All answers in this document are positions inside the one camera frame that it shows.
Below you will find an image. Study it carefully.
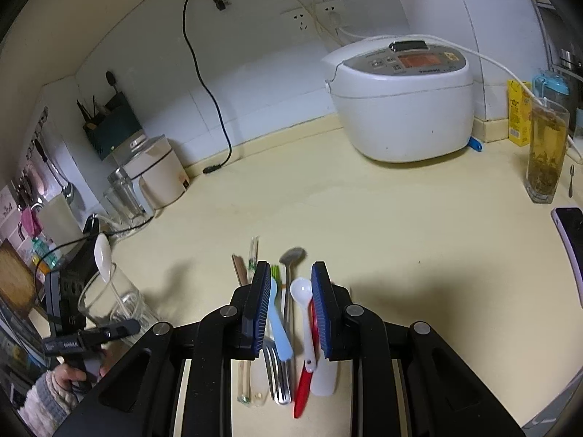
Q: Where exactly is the pale square container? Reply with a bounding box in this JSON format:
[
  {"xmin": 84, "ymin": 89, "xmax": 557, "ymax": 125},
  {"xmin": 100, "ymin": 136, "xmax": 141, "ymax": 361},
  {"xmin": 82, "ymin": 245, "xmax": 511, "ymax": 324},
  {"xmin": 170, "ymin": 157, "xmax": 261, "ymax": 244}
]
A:
[{"xmin": 36, "ymin": 193, "xmax": 83, "ymax": 247}]

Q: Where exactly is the white power cable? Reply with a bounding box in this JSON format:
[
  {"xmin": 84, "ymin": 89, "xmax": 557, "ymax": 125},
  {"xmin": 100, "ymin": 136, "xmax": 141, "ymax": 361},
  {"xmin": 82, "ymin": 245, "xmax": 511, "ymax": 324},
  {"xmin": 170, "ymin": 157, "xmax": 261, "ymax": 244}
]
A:
[{"xmin": 328, "ymin": 9, "xmax": 583, "ymax": 165}]

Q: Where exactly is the dark green utensil holder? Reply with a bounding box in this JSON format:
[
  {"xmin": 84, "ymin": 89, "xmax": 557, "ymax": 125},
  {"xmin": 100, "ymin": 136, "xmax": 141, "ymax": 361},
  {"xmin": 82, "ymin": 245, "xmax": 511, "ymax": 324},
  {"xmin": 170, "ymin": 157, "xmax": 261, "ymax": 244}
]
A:
[{"xmin": 82, "ymin": 92, "xmax": 142, "ymax": 161}]

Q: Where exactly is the white rice cooker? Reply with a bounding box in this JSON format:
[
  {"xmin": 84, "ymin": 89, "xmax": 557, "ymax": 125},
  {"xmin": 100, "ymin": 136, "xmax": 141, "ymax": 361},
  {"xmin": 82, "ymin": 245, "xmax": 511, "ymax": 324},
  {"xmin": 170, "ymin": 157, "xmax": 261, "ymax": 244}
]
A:
[{"xmin": 320, "ymin": 35, "xmax": 475, "ymax": 162}]

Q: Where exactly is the pink cloth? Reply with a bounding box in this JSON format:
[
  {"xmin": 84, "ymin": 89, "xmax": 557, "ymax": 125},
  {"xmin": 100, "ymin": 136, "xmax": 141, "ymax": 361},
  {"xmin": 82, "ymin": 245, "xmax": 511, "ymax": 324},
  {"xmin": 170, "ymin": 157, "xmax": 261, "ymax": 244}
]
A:
[{"xmin": 20, "ymin": 207, "xmax": 42, "ymax": 233}]

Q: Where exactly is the white wall socket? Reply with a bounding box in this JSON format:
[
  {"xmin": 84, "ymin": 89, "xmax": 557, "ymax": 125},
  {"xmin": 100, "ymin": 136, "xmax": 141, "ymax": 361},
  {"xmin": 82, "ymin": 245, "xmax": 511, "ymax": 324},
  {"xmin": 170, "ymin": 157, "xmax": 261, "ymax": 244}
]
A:
[
  {"xmin": 316, "ymin": 1, "xmax": 348, "ymax": 28},
  {"xmin": 280, "ymin": 8, "xmax": 311, "ymax": 34}
]

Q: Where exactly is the pink hanging scrubber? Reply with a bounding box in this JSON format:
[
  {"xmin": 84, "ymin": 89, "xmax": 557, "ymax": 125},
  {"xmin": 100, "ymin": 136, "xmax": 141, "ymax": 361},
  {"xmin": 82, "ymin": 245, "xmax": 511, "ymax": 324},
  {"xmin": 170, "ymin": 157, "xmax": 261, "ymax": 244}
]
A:
[{"xmin": 25, "ymin": 164, "xmax": 46, "ymax": 196}]

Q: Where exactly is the metal spoon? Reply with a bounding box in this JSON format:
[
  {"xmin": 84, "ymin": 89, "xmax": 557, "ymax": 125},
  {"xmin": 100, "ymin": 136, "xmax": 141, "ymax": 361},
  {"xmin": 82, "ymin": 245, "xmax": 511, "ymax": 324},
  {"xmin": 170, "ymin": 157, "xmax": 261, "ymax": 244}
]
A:
[{"xmin": 278, "ymin": 247, "xmax": 307, "ymax": 405}]

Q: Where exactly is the person's left hand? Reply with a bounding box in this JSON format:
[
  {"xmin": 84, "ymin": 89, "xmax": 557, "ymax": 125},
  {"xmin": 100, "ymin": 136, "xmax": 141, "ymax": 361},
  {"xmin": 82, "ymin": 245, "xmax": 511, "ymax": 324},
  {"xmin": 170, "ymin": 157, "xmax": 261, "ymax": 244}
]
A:
[{"xmin": 44, "ymin": 350, "xmax": 113, "ymax": 391}]

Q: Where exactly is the phone in purple case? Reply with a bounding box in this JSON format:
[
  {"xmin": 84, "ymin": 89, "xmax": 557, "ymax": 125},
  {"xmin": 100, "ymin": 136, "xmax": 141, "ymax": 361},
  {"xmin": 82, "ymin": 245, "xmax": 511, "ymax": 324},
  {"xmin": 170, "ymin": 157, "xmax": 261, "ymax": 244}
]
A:
[{"xmin": 551, "ymin": 207, "xmax": 583, "ymax": 308}]

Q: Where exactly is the hanging metal ladle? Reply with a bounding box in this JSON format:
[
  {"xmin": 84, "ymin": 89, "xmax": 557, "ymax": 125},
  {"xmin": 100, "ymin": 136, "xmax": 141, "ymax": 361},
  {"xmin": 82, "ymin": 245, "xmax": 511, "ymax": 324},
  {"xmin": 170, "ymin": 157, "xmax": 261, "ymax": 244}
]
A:
[{"xmin": 39, "ymin": 139, "xmax": 76, "ymax": 201}]

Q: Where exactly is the clear glass cup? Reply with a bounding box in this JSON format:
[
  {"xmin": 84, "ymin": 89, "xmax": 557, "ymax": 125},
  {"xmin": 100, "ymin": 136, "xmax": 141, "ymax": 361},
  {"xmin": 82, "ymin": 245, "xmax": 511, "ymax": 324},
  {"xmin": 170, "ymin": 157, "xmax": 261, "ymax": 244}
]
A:
[{"xmin": 77, "ymin": 261, "xmax": 161, "ymax": 344}]

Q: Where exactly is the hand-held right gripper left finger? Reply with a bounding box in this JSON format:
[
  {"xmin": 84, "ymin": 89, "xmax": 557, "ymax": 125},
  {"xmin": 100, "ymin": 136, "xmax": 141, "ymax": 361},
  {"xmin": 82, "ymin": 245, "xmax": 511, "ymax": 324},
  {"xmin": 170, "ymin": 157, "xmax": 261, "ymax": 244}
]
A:
[{"xmin": 52, "ymin": 261, "xmax": 272, "ymax": 437}]

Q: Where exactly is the yellow carton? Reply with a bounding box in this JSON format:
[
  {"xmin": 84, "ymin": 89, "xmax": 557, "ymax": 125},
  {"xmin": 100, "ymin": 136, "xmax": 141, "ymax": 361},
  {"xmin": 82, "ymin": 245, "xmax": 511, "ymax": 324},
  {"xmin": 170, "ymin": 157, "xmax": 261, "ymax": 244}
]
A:
[{"xmin": 508, "ymin": 79, "xmax": 536, "ymax": 147}]

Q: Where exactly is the wooden cutting board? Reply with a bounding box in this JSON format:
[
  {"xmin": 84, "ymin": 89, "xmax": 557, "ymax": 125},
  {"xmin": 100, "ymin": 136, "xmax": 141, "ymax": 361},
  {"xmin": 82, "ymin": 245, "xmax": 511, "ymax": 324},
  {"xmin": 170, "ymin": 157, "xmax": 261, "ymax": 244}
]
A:
[{"xmin": 0, "ymin": 241, "xmax": 37, "ymax": 315}]

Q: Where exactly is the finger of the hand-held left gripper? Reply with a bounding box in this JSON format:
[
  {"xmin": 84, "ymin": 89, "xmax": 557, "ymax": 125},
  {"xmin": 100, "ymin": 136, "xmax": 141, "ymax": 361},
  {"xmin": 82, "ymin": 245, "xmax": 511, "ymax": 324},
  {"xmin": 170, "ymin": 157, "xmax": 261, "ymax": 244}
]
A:
[{"xmin": 42, "ymin": 319, "xmax": 141, "ymax": 357}]

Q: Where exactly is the green bottle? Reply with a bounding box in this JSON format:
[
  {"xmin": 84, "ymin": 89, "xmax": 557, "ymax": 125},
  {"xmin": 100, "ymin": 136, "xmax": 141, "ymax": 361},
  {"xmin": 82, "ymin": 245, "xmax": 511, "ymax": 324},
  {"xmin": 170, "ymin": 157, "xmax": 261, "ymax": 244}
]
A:
[{"xmin": 32, "ymin": 237, "xmax": 62, "ymax": 267}]

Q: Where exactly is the cream electric kettle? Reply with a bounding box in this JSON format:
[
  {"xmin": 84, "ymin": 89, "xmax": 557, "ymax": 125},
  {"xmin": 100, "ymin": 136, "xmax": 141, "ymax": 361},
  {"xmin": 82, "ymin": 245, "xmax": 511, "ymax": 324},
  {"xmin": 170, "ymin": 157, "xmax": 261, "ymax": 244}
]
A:
[{"xmin": 123, "ymin": 135, "xmax": 191, "ymax": 210}]

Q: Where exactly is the blue plastic fork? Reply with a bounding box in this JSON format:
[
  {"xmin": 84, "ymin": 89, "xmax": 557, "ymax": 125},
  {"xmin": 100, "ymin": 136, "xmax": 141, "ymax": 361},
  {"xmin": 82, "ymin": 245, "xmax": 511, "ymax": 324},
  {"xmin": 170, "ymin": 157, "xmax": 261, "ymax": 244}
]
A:
[{"xmin": 266, "ymin": 275, "xmax": 293, "ymax": 361}]

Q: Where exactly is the blue lidded jug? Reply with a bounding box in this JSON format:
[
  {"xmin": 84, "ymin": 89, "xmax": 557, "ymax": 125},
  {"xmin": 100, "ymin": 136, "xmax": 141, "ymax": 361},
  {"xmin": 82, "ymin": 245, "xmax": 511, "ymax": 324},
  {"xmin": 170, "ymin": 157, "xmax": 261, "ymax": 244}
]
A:
[{"xmin": 534, "ymin": 70, "xmax": 570, "ymax": 106}]

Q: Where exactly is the person's left forearm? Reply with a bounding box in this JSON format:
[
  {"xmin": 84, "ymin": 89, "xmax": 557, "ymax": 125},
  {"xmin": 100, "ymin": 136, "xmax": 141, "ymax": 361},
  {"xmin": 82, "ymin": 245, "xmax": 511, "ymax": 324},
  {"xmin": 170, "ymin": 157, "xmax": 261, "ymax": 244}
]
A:
[{"xmin": 18, "ymin": 371, "xmax": 83, "ymax": 437}]

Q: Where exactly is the black power cable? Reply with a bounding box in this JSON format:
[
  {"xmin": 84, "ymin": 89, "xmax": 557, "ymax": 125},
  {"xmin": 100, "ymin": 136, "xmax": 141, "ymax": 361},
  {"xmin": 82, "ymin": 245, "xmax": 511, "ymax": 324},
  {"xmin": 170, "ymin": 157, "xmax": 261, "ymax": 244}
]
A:
[{"xmin": 182, "ymin": 0, "xmax": 233, "ymax": 174}]

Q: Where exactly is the small white spoon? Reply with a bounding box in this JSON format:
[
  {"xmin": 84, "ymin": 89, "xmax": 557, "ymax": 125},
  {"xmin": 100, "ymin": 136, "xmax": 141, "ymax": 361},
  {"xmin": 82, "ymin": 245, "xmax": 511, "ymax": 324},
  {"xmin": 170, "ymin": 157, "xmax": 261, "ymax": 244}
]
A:
[{"xmin": 290, "ymin": 277, "xmax": 317, "ymax": 373}]

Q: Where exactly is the glass jar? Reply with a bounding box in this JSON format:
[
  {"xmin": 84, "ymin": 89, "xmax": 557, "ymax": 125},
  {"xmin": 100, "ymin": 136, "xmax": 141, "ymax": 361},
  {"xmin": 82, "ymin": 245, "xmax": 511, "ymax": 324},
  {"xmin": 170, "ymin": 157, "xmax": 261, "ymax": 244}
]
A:
[{"xmin": 107, "ymin": 166, "xmax": 146, "ymax": 224}]

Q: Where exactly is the red plastic spoon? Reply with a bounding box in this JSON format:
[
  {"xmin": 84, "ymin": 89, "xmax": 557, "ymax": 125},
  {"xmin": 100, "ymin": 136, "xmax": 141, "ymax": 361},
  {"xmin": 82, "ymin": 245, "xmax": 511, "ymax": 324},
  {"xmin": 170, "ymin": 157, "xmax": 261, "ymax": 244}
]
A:
[{"xmin": 293, "ymin": 300, "xmax": 320, "ymax": 420}]

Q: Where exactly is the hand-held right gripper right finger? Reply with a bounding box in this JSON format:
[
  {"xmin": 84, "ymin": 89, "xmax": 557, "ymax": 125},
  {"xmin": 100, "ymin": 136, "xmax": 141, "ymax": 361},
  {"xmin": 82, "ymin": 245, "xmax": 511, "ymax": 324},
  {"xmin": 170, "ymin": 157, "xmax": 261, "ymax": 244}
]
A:
[{"xmin": 311, "ymin": 261, "xmax": 524, "ymax": 437}]

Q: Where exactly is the wall hook rail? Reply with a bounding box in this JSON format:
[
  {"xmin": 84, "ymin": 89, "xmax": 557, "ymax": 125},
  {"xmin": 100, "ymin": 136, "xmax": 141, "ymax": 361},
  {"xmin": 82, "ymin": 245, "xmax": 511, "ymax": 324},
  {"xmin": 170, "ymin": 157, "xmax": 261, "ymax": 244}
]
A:
[{"xmin": 20, "ymin": 107, "xmax": 50, "ymax": 160}]

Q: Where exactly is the metal kitchen rack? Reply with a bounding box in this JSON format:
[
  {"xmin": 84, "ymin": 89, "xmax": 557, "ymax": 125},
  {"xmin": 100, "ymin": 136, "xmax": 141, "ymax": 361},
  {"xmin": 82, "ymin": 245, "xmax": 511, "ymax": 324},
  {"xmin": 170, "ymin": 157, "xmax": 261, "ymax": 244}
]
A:
[{"xmin": 533, "ymin": 0, "xmax": 583, "ymax": 101}]

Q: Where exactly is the white plastic fork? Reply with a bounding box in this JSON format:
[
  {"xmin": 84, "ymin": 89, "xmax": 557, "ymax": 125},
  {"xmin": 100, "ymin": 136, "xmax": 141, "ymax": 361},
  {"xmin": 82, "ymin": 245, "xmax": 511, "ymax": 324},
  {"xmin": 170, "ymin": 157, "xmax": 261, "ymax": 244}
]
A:
[{"xmin": 310, "ymin": 357, "xmax": 340, "ymax": 397}]

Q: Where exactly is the black electric griddle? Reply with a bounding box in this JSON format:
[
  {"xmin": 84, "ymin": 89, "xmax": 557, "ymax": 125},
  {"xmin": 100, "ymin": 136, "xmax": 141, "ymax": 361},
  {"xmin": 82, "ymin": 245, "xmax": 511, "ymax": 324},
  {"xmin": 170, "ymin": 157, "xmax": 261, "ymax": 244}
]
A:
[{"xmin": 43, "ymin": 216, "xmax": 114, "ymax": 333}]

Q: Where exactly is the large white plastic spoon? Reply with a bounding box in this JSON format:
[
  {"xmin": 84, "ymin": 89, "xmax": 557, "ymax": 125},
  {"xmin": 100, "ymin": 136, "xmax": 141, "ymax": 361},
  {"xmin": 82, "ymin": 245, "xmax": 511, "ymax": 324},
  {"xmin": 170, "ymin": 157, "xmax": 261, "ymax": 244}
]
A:
[{"xmin": 93, "ymin": 233, "xmax": 137, "ymax": 324}]

